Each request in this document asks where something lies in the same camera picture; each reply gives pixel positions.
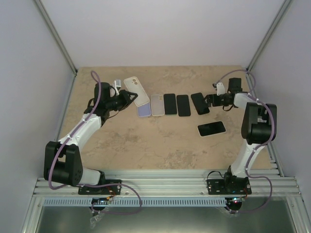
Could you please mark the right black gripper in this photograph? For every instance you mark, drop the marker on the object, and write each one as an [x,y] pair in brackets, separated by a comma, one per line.
[215,102]

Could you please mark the left controller board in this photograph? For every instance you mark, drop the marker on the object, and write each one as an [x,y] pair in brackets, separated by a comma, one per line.
[102,201]

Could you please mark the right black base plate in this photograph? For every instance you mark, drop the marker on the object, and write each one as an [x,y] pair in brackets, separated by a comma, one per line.
[220,187]

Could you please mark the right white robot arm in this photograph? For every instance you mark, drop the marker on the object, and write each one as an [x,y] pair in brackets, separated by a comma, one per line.
[258,129]

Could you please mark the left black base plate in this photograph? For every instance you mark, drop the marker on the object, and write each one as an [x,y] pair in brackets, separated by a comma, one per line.
[109,190]

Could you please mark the white case of front phone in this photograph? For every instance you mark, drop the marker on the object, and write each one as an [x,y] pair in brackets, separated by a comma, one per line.
[133,85]

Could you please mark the right aluminium corner post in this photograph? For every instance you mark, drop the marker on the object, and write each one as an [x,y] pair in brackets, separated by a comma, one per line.
[271,31]

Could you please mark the blue phone black screen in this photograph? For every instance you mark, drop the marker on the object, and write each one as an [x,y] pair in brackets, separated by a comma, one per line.
[170,106]

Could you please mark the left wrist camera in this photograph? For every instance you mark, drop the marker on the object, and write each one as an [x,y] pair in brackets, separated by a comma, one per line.
[117,86]

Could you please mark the clear plastic bag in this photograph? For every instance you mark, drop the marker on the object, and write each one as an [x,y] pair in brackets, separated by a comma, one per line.
[95,218]

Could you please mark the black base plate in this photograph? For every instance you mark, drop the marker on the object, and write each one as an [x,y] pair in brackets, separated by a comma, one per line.
[220,187]
[109,190]

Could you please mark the right controller board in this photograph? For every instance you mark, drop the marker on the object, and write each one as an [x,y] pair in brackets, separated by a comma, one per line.
[235,202]

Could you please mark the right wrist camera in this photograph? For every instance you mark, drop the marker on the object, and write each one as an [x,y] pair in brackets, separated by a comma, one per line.
[220,88]

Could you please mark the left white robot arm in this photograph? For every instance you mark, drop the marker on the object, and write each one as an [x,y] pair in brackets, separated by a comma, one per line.
[63,163]

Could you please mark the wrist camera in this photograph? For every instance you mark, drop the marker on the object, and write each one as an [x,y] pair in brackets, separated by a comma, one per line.
[220,88]
[117,86]

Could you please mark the left aluminium corner post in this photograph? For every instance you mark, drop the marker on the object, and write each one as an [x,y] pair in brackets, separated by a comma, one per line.
[55,35]

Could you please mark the aluminium corner post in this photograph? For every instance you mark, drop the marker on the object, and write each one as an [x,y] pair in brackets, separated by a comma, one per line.
[271,31]
[55,35]

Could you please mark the aluminium rail frame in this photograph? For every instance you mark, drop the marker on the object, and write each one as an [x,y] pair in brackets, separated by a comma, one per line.
[164,155]

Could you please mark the slotted cable duct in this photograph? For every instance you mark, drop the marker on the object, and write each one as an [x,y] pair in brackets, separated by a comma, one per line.
[135,202]

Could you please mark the lavender phone case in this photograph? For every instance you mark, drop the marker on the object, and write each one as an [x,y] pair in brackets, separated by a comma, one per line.
[144,110]

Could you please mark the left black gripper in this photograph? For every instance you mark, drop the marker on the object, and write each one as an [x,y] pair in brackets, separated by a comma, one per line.
[125,95]

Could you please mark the controller board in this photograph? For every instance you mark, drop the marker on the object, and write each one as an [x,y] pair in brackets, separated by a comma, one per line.
[235,202]
[102,201]

